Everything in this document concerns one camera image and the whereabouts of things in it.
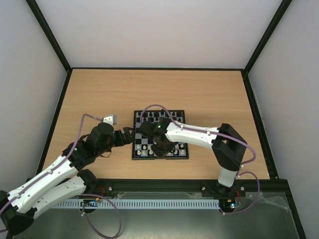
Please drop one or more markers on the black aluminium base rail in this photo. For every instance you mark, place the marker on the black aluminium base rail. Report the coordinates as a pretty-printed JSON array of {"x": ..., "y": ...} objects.
[{"x": 159, "y": 186}]

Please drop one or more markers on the black white chessboard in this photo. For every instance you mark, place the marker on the black white chessboard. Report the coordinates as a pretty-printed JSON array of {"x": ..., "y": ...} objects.
[{"x": 147, "y": 130}]

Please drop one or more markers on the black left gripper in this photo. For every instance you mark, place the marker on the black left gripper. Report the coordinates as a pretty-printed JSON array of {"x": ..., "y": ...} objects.
[{"x": 129, "y": 138}]

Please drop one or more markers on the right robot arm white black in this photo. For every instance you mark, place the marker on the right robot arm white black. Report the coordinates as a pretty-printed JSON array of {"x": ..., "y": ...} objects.
[{"x": 225, "y": 142}]

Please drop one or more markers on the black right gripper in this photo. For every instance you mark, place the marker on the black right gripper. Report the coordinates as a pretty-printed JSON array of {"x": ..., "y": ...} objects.
[{"x": 162, "y": 147}]

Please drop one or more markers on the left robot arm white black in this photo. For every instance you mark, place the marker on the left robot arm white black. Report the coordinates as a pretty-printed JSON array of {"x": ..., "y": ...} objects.
[{"x": 66, "y": 177}]

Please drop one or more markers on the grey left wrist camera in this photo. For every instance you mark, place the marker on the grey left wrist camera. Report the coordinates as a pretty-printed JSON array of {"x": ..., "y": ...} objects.
[{"x": 110, "y": 119}]

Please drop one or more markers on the white cable duct strip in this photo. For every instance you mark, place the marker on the white cable duct strip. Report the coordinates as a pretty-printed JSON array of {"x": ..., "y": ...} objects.
[{"x": 140, "y": 204}]

